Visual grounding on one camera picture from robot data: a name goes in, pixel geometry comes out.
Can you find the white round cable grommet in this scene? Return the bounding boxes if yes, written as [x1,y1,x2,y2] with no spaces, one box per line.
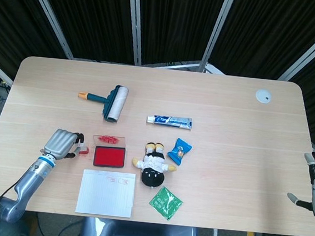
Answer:
[254,88,273,105]

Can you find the blue white toothpaste tube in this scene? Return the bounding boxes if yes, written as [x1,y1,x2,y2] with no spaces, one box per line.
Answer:
[146,113,193,130]

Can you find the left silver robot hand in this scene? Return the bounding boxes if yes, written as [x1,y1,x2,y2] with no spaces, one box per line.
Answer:
[41,127,86,164]

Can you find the green sachet packet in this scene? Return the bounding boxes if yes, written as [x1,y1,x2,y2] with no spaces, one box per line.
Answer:
[147,184,184,222]

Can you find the white lined paper sheet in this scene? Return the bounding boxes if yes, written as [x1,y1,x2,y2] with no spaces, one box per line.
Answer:
[75,168,137,219]

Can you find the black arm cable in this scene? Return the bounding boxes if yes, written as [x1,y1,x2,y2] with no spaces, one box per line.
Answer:
[0,173,28,204]

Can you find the red ink pad clear lid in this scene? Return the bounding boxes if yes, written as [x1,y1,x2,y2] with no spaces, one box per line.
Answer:
[90,134,128,169]

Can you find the black white plush doll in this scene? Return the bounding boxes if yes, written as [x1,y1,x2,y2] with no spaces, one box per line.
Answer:
[129,140,179,189]

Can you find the teal lint roller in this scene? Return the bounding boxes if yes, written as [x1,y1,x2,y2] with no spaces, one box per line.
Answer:
[76,81,130,125]

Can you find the grey partition foot bar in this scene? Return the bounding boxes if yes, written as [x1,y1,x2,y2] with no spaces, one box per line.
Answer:
[141,55,202,72]

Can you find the blue snack packet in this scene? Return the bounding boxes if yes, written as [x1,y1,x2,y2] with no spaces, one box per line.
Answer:
[166,137,194,167]

